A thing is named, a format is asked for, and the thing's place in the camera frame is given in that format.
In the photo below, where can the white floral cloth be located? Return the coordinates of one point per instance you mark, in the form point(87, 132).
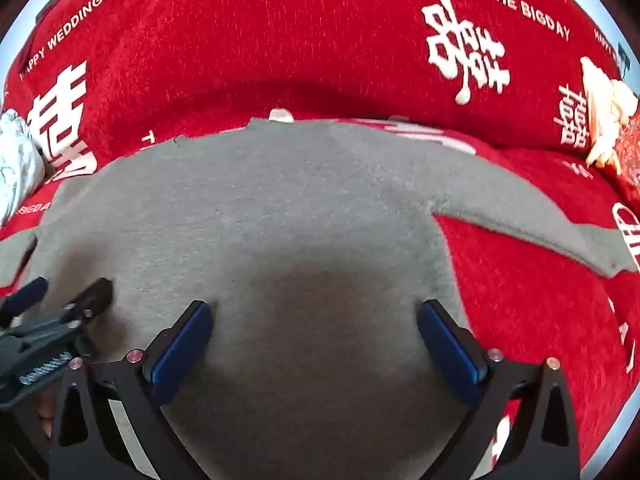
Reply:
point(17, 160)

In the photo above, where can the red gold patterned cushion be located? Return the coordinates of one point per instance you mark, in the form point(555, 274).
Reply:
point(631, 155)

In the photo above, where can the person's left hand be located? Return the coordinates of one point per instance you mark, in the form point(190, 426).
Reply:
point(46, 412)

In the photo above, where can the red printed blanket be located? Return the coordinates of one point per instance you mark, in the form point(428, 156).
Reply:
point(310, 35)

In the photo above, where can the grey knit sweater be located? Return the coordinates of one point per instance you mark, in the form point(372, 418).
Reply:
point(280, 240)

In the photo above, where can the cream fringed cloth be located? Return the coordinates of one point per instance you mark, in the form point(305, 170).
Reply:
point(607, 110)

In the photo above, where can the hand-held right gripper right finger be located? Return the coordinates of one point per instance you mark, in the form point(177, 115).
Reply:
point(449, 355)

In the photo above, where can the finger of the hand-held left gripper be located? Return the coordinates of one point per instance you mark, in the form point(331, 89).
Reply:
point(24, 296)
point(92, 296)

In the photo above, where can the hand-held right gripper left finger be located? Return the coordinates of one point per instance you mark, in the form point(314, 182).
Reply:
point(181, 357)

